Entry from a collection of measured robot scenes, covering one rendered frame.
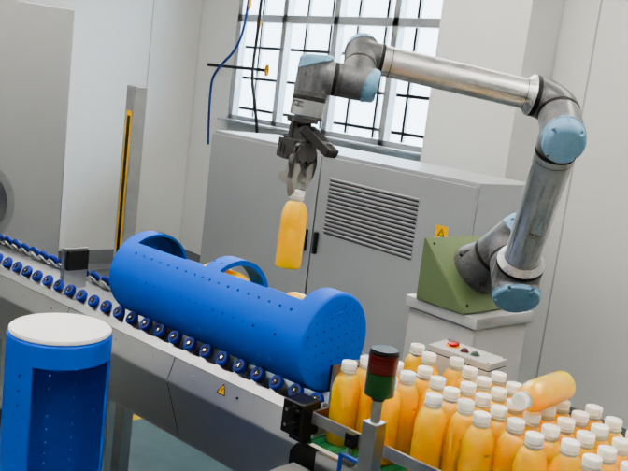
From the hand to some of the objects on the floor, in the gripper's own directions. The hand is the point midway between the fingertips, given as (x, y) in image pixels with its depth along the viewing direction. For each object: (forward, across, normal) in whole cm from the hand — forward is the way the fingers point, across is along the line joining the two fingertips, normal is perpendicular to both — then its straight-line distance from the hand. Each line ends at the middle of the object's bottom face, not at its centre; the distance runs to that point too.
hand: (297, 192), depth 227 cm
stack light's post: (+148, +21, +61) cm, 162 cm away
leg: (+152, -23, -82) cm, 174 cm away
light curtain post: (+152, -50, -126) cm, 204 cm away
